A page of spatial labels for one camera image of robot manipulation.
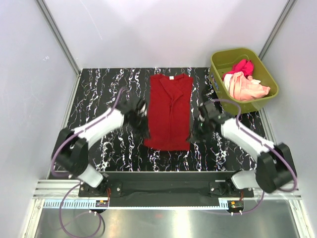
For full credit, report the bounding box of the red t-shirt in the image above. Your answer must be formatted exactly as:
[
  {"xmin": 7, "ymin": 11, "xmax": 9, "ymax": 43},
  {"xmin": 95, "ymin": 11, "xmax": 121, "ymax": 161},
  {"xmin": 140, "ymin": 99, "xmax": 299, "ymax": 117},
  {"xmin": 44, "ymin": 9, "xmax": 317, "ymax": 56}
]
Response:
[{"xmin": 144, "ymin": 74, "xmax": 193, "ymax": 151}]

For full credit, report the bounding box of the white slotted cable duct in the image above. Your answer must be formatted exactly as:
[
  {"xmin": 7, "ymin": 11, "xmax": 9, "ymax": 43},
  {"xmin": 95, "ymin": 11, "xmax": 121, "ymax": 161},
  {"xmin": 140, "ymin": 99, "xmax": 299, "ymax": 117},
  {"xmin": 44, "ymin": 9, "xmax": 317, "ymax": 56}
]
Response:
[{"xmin": 44, "ymin": 198, "xmax": 245, "ymax": 210}]

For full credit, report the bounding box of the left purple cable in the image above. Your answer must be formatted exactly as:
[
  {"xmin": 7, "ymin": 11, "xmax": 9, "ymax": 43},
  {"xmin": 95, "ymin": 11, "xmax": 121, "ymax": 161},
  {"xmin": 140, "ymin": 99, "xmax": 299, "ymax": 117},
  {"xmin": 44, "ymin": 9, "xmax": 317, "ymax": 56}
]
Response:
[{"xmin": 51, "ymin": 87, "xmax": 127, "ymax": 178}]

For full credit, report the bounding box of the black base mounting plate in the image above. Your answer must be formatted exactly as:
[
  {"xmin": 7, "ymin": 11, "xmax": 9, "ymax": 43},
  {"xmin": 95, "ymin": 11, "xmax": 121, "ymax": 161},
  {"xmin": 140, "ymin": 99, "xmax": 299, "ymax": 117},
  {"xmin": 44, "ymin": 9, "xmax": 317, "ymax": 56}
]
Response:
[{"xmin": 78, "ymin": 171, "xmax": 254, "ymax": 199}]

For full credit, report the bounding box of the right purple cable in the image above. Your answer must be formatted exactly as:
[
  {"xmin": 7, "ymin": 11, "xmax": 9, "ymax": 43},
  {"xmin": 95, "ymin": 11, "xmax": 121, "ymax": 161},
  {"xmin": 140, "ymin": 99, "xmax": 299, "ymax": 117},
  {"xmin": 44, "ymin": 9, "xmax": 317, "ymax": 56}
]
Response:
[{"xmin": 211, "ymin": 99, "xmax": 298, "ymax": 192}]

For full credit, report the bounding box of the pink peach t-shirt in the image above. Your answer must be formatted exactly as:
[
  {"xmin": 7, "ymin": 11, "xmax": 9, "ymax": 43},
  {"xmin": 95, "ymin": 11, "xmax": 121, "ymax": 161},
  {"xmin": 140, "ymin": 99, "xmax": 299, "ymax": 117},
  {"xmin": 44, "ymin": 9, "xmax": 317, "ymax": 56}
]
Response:
[{"xmin": 223, "ymin": 71, "xmax": 270, "ymax": 102}]

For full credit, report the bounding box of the right aluminium corner post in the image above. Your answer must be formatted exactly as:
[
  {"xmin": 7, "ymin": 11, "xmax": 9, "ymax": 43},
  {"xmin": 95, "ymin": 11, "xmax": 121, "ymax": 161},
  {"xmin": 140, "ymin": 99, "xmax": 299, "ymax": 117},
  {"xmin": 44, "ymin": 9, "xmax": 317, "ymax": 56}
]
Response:
[{"xmin": 259, "ymin": 0, "xmax": 297, "ymax": 60}]

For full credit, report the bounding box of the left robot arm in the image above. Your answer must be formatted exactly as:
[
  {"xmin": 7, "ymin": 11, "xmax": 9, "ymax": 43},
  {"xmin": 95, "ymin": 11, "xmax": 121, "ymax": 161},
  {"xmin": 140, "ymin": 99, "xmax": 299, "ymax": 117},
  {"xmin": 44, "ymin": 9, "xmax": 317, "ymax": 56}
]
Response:
[{"xmin": 52, "ymin": 97, "xmax": 150, "ymax": 196}]

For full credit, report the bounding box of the purple cable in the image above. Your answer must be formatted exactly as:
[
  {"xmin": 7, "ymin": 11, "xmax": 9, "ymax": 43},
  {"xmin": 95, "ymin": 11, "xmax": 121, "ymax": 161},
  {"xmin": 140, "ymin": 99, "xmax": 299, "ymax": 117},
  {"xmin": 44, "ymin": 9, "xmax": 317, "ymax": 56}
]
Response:
[
  {"xmin": 51, "ymin": 87, "xmax": 127, "ymax": 178},
  {"xmin": 211, "ymin": 99, "xmax": 298, "ymax": 192}
]

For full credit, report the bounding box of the olive green plastic bin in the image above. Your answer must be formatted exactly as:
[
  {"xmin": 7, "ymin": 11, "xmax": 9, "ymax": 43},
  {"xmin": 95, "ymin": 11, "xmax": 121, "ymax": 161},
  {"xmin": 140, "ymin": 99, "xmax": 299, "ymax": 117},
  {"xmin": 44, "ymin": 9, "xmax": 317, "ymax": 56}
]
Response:
[{"xmin": 209, "ymin": 48, "xmax": 279, "ymax": 114}]

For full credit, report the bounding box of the left aluminium corner post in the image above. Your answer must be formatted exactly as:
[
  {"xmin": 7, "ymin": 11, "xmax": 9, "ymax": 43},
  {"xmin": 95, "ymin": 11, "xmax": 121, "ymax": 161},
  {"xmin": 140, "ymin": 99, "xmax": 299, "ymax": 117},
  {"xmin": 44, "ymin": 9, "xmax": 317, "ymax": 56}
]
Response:
[{"xmin": 35, "ymin": 0, "xmax": 81, "ymax": 77}]

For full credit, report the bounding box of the black marble pattern mat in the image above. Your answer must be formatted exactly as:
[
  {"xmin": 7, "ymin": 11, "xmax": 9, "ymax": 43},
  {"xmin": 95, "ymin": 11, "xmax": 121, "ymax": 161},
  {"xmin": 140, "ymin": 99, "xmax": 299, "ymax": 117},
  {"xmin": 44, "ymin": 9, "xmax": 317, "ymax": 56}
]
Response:
[{"xmin": 67, "ymin": 67, "xmax": 257, "ymax": 172}]

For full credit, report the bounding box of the aluminium corner post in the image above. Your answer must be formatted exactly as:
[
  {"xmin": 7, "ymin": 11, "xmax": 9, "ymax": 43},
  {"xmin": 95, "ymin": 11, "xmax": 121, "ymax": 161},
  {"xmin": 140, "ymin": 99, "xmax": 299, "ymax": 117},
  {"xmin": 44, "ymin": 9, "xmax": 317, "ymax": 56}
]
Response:
[
  {"xmin": 259, "ymin": 0, "xmax": 297, "ymax": 60},
  {"xmin": 35, "ymin": 0, "xmax": 81, "ymax": 77}
]

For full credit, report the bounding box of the magenta t-shirt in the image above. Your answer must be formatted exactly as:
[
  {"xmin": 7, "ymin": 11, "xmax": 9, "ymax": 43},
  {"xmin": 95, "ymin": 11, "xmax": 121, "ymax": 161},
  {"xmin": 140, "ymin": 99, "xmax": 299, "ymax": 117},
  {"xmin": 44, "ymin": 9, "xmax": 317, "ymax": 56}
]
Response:
[{"xmin": 222, "ymin": 59, "xmax": 254, "ymax": 79}]

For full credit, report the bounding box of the aluminium frame rail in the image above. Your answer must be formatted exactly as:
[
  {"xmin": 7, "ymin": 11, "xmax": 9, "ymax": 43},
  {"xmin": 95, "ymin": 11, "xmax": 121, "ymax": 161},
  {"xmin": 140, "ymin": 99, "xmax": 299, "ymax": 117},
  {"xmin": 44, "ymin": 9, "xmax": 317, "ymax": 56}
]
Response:
[{"xmin": 32, "ymin": 179, "xmax": 302, "ymax": 200}]

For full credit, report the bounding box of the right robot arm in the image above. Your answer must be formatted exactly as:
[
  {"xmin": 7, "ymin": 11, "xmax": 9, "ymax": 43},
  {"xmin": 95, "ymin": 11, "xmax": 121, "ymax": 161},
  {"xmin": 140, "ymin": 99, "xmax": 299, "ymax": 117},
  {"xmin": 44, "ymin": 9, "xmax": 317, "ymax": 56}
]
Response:
[{"xmin": 187, "ymin": 101, "xmax": 298, "ymax": 197}]

